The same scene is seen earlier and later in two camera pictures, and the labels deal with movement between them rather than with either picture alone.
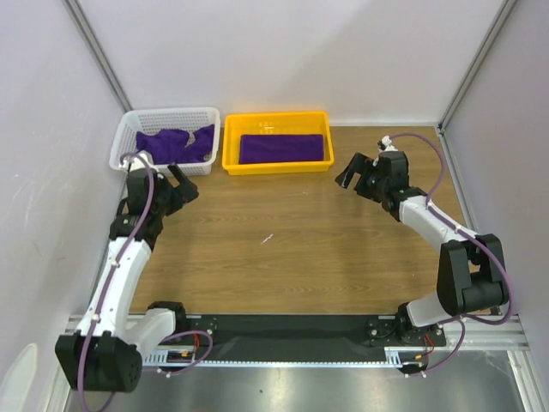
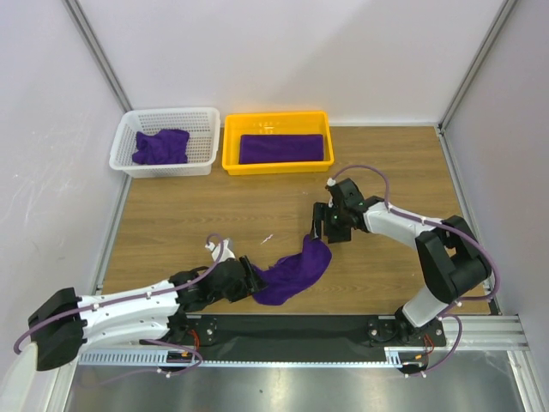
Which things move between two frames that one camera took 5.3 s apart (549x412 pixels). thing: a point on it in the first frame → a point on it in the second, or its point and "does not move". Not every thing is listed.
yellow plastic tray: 275,123 does not move
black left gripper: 182,194 → 249,283
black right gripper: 363,178 → 328,221
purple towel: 268,148 does not move
